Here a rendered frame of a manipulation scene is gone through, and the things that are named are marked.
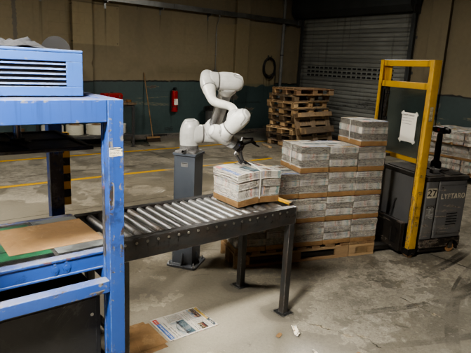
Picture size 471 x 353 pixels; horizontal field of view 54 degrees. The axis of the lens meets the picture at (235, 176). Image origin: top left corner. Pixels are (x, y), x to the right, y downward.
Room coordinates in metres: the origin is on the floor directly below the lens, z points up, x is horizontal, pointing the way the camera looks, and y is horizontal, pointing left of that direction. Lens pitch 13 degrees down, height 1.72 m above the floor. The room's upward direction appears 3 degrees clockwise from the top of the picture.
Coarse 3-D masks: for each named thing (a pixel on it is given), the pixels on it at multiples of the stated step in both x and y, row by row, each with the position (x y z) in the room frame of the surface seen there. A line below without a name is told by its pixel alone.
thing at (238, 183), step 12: (216, 168) 3.14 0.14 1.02; (228, 168) 3.11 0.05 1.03; (240, 168) 3.12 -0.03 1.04; (216, 180) 3.15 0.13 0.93; (228, 180) 3.03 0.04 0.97; (240, 180) 2.95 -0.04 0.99; (252, 180) 3.02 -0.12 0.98; (216, 192) 3.15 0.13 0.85; (228, 192) 3.04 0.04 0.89; (240, 192) 2.97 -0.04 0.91; (252, 192) 3.03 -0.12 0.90
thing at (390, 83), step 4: (384, 80) 4.82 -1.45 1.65; (384, 84) 4.81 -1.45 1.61; (388, 84) 4.74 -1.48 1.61; (392, 84) 4.68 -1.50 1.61; (396, 84) 4.64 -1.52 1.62; (400, 84) 4.58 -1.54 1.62; (404, 84) 4.52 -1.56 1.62; (408, 84) 4.48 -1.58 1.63; (412, 84) 4.42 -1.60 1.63; (416, 84) 4.37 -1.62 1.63; (420, 84) 4.33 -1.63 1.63; (424, 84) 4.28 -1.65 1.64; (412, 88) 4.42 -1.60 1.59; (416, 88) 4.37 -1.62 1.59; (420, 88) 4.32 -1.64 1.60; (424, 88) 4.27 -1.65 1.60
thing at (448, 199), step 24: (408, 168) 4.61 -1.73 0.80; (384, 192) 4.82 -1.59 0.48; (408, 192) 4.49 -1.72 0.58; (432, 192) 4.29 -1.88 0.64; (456, 192) 4.40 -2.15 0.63; (408, 216) 4.44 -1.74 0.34; (432, 216) 4.31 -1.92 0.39; (456, 216) 4.42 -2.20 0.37; (432, 240) 4.32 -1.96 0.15; (456, 240) 4.43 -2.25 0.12
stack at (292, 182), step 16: (288, 176) 3.92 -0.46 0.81; (304, 176) 3.98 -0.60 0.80; (320, 176) 4.04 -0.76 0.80; (336, 176) 4.10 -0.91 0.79; (352, 176) 4.16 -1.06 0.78; (288, 192) 3.92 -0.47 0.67; (304, 192) 3.98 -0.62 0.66; (320, 192) 4.04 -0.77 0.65; (304, 208) 3.98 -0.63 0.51; (320, 208) 4.04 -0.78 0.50; (336, 208) 4.11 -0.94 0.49; (352, 208) 4.16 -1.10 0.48; (304, 224) 3.99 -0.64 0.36; (320, 224) 4.05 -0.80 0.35; (336, 224) 4.11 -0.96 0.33; (256, 240) 3.83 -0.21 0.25; (272, 240) 3.88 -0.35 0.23; (304, 240) 4.00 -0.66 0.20; (320, 240) 4.06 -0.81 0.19; (256, 256) 4.00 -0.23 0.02; (272, 256) 4.03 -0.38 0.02; (320, 256) 4.07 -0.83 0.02; (336, 256) 4.12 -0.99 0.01
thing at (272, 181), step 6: (252, 162) 3.35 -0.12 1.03; (264, 168) 3.17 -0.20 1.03; (270, 168) 3.20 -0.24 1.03; (264, 174) 3.09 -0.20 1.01; (270, 174) 3.11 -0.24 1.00; (276, 174) 3.15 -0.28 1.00; (264, 180) 3.08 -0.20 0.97; (270, 180) 3.11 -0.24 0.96; (276, 180) 3.15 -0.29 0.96; (264, 186) 3.09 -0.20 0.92; (270, 186) 3.13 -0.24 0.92; (276, 186) 3.16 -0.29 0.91; (264, 192) 3.10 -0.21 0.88; (270, 192) 3.13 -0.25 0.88; (276, 192) 3.16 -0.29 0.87
